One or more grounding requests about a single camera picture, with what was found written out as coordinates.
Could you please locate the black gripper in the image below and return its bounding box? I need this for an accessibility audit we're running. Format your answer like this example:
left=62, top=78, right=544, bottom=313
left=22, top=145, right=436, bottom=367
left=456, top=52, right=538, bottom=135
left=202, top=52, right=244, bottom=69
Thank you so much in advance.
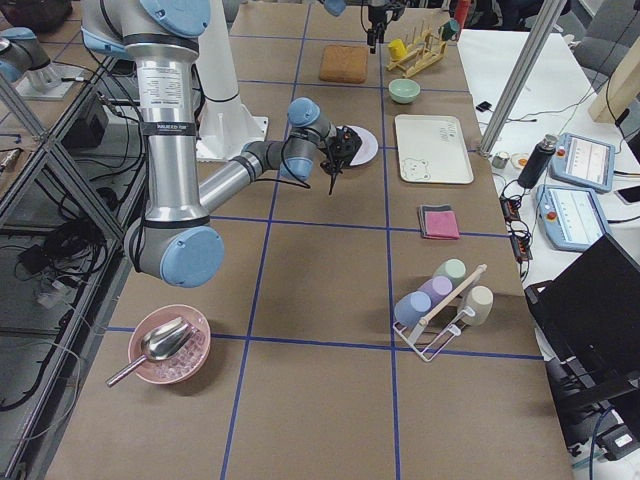
left=360, top=0, right=406, bottom=53
left=320, top=126, right=362, bottom=196

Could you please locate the white plate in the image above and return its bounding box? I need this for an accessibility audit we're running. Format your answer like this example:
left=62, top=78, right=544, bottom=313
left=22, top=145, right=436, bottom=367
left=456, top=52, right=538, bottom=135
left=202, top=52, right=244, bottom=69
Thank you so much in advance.
left=349, top=125, right=378, bottom=168

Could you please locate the cream bear tray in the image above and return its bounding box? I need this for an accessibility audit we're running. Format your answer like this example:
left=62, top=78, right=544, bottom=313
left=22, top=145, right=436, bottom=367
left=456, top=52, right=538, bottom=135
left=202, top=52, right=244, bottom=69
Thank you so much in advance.
left=394, top=114, right=474, bottom=185

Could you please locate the yellow mug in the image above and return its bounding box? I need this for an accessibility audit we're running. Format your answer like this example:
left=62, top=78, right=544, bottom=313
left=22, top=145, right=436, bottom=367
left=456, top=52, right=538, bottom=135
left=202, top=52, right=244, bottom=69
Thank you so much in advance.
left=388, top=38, right=407, bottom=62

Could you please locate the wooden cutting board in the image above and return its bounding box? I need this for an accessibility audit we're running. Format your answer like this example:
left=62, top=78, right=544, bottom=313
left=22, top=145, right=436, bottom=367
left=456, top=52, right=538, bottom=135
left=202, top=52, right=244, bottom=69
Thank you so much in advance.
left=319, top=45, right=368, bottom=84

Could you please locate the wooden mug rack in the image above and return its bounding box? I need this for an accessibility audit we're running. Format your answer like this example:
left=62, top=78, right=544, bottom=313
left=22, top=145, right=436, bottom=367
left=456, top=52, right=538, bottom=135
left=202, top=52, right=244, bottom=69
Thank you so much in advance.
left=385, top=13, right=449, bottom=78

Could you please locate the green bowl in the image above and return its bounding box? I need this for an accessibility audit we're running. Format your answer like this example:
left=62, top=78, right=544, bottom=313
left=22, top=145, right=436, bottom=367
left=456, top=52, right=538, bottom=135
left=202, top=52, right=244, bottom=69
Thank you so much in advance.
left=388, top=78, right=421, bottom=104

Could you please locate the dark green mug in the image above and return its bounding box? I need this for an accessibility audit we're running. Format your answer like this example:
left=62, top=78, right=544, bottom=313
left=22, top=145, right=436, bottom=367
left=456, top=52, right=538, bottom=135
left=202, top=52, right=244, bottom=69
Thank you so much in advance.
left=438, top=18, right=461, bottom=42

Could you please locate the red cylinder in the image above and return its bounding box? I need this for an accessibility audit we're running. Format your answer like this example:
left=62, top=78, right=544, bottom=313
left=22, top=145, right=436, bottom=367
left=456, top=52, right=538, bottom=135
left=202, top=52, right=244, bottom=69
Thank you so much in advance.
left=453, top=0, right=473, bottom=32

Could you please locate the pink and grey cloth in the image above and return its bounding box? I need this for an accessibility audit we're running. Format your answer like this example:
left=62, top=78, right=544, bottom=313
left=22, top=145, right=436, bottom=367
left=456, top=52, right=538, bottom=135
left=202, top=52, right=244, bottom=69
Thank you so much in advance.
left=417, top=204, right=460, bottom=240

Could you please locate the small black device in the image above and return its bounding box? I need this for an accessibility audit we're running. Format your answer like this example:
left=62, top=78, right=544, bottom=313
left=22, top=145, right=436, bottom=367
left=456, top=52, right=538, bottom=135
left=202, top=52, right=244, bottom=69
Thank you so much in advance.
left=476, top=101, right=492, bottom=112

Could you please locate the green cup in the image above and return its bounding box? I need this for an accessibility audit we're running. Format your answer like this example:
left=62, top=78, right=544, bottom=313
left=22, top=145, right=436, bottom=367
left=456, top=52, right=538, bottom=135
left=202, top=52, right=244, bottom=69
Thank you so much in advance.
left=433, top=258, right=467, bottom=288

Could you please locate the blue cup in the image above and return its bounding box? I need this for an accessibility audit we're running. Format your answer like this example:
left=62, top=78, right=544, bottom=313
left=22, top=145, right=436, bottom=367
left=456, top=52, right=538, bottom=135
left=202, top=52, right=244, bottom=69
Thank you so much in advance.
left=394, top=291, right=432, bottom=328

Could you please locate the purple cup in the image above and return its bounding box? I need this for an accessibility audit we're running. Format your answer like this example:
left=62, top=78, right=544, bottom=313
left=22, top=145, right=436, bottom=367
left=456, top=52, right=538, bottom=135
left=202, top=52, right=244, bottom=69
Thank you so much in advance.
left=418, top=275, right=453, bottom=306

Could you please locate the small metal cup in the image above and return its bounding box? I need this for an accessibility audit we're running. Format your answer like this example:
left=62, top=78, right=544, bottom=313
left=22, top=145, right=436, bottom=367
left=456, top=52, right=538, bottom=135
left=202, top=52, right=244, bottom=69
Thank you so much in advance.
left=491, top=151, right=510, bottom=170

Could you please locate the fried egg toy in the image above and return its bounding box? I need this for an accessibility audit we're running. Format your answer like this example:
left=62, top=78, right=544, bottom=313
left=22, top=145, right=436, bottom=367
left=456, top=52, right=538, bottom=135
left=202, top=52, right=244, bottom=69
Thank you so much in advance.
left=510, top=153, right=529, bottom=170

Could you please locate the white cup rack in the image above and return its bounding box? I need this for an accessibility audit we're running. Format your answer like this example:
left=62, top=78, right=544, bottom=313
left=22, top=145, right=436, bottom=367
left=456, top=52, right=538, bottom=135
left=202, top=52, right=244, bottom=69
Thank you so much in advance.
left=392, top=264, right=487, bottom=363

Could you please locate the beige cup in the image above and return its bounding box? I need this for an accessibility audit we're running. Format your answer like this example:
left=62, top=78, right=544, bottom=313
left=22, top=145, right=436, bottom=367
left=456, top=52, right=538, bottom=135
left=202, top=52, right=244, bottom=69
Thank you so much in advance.
left=458, top=285, right=494, bottom=326

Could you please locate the black power strip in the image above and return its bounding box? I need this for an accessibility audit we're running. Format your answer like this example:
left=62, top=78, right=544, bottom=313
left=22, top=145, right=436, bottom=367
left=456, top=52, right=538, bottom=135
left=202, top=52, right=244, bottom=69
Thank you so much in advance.
left=500, top=196, right=533, bottom=264

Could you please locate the black bottle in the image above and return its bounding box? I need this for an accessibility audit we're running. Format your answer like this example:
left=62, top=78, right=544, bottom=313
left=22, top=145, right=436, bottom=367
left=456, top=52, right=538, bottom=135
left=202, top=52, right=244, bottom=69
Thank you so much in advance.
left=516, top=134, right=558, bottom=190

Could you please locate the metal scoop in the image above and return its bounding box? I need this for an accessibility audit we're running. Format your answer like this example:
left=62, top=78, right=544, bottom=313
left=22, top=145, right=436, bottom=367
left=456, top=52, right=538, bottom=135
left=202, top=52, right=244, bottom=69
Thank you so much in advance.
left=105, top=317, right=194, bottom=388

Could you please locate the pink bowl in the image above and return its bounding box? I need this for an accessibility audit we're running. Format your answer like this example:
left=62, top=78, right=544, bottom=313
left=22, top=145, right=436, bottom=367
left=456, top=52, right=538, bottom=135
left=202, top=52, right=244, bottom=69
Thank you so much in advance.
left=128, top=304, right=211, bottom=385

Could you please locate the grey office chair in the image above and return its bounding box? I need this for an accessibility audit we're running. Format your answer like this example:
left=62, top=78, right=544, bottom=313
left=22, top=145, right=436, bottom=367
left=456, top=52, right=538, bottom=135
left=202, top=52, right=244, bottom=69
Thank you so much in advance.
left=573, top=0, right=639, bottom=83

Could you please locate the near teach pendant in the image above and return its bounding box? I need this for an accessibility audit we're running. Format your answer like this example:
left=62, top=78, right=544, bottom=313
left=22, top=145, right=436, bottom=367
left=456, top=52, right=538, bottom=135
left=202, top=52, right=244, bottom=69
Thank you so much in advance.
left=536, top=185, right=611, bottom=252

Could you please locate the teach pendant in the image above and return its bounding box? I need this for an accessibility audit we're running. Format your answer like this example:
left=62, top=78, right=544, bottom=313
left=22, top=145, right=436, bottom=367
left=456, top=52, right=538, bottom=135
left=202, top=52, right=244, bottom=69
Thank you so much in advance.
left=536, top=185, right=611, bottom=252
left=549, top=133, right=615, bottom=193

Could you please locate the far teach pendant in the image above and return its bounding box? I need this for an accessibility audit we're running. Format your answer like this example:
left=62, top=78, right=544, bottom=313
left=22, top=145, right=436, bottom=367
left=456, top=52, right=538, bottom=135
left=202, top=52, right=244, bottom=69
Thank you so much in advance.
left=549, top=133, right=615, bottom=193

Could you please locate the black laptop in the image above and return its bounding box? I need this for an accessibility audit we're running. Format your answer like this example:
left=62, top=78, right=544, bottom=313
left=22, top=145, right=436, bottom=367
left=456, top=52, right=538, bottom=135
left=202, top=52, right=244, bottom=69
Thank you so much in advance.
left=525, top=234, right=639, bottom=401

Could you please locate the black smartphone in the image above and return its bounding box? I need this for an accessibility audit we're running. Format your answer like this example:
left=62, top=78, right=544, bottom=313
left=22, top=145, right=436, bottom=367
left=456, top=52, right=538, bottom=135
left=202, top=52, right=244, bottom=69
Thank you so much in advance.
left=615, top=185, right=640, bottom=205

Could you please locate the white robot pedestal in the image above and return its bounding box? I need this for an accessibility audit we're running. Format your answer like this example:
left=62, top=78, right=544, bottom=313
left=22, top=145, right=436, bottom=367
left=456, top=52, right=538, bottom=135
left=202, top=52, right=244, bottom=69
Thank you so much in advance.
left=196, top=1, right=269, bottom=162

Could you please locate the aluminium frame post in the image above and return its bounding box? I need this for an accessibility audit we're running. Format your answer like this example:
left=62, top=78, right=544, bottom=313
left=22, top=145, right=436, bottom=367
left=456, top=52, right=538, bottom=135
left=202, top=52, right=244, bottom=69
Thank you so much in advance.
left=478, top=0, right=566, bottom=158

